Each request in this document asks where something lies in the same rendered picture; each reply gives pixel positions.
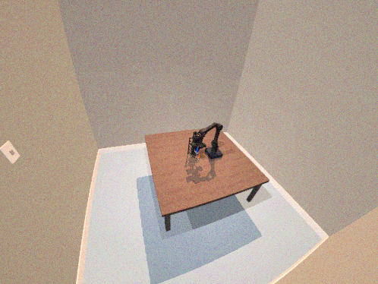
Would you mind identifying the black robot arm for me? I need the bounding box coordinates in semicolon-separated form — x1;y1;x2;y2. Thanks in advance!
192;122;222;152

